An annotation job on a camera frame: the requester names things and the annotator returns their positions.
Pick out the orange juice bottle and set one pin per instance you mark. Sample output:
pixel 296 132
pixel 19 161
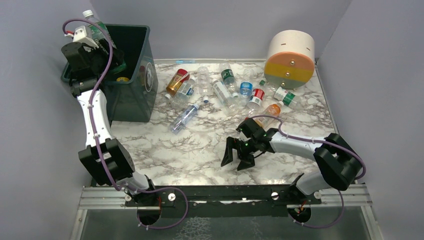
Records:
pixel 272 110

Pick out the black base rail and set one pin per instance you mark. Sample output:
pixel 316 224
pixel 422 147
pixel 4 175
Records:
pixel 218 201

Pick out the clear unlabelled bottle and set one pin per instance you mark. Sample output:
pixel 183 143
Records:
pixel 204 84

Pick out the clear bottle grey blue label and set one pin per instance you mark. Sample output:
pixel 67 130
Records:
pixel 183 95

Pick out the yellow juice bottle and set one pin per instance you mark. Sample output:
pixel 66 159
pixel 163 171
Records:
pixel 122 79

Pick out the white cylinder with coloured face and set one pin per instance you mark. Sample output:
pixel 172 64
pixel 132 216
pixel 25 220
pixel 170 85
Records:
pixel 290 61

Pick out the amber bottle red label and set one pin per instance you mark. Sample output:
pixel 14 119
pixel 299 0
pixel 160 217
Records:
pixel 176 81

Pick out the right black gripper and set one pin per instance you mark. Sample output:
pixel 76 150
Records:
pixel 241 147

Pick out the clear bottle blue label slim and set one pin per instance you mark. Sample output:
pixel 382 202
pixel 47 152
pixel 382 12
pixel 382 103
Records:
pixel 182 120

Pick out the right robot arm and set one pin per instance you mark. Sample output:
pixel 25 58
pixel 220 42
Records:
pixel 338 164

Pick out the aluminium frame rail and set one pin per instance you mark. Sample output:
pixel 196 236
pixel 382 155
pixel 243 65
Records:
pixel 105 198

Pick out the clear bottle red cap right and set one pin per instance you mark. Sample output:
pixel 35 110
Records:
pixel 255 99

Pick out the dark green plastic bin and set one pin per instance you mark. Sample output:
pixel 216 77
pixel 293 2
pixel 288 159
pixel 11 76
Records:
pixel 131 101

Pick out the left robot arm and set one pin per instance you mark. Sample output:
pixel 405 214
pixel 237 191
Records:
pixel 103 156

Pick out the clear bottle blue wrap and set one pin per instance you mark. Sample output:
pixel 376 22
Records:
pixel 246 85

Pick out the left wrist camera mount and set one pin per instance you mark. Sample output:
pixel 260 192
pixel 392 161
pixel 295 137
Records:
pixel 82 35

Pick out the green tea bottle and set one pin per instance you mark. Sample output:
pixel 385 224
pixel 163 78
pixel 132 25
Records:
pixel 97 35

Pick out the clear bottle green white label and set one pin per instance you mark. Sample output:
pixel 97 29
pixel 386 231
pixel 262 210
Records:
pixel 288 98

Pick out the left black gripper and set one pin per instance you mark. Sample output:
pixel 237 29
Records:
pixel 104 62

